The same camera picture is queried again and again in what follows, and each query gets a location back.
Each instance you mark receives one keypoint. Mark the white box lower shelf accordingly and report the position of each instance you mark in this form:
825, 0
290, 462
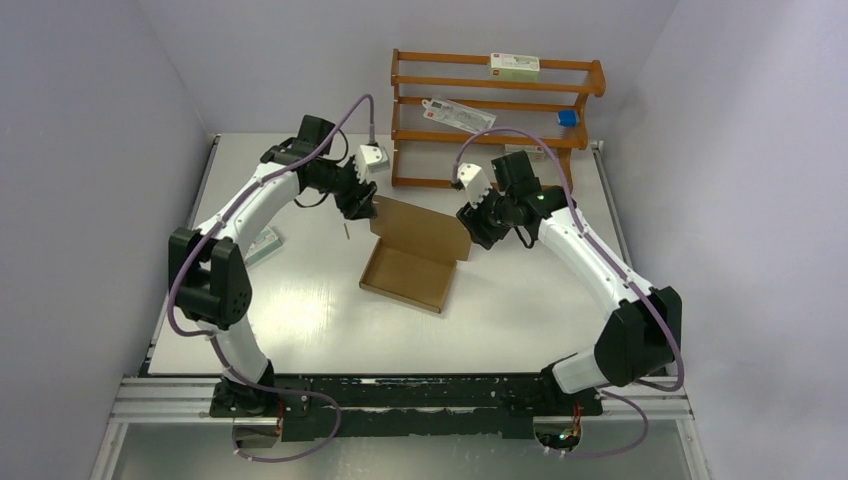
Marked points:
534, 152

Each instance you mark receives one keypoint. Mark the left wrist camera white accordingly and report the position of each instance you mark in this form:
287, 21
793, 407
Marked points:
371, 159

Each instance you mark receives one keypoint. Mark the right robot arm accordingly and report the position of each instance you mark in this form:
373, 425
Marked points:
641, 323

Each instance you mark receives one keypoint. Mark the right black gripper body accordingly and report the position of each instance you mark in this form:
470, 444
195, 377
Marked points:
491, 220

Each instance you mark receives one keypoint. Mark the white green box top shelf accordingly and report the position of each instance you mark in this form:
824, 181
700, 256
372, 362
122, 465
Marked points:
514, 67

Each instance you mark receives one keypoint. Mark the blue small cube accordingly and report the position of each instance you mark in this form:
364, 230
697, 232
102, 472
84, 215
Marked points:
568, 118

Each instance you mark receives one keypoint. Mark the brown cardboard box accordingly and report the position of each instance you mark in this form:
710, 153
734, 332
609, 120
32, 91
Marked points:
416, 254

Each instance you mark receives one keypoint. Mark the white flat package middle shelf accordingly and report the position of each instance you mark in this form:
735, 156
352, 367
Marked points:
458, 116

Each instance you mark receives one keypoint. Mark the white green box on table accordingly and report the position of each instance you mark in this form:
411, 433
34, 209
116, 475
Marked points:
266, 243

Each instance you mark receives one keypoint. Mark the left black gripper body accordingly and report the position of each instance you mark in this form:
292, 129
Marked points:
344, 184

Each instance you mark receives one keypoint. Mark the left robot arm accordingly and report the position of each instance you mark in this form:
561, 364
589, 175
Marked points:
209, 289

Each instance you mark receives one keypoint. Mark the orange wooden shelf rack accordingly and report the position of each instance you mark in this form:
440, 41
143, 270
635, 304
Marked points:
520, 107

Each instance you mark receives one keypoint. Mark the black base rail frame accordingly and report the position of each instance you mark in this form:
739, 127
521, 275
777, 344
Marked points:
312, 406

